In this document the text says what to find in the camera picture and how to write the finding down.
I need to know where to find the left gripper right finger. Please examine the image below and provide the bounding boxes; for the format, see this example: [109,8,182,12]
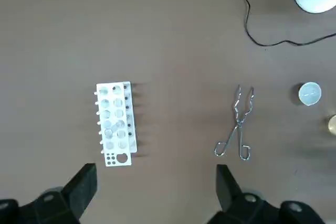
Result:
[209,164,323,224]

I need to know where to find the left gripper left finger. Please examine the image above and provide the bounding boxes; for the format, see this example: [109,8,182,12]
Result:
[0,163,98,224]

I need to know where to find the clear glass test tube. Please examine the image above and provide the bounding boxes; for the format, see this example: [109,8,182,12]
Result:
[103,121,120,140]

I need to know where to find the white test tube rack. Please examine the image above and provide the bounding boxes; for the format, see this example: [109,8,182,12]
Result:
[93,81,138,167]

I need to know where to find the metal crucible tongs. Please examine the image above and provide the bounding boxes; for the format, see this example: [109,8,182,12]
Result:
[214,84,255,161]

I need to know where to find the glass beaker yellow liquid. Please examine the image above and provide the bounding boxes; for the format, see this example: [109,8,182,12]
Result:
[327,114,336,137]

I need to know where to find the small white ceramic dish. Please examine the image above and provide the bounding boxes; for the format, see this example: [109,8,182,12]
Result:
[298,82,322,106]

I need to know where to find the black lamp cable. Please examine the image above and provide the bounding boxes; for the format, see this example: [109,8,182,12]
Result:
[237,0,336,47]

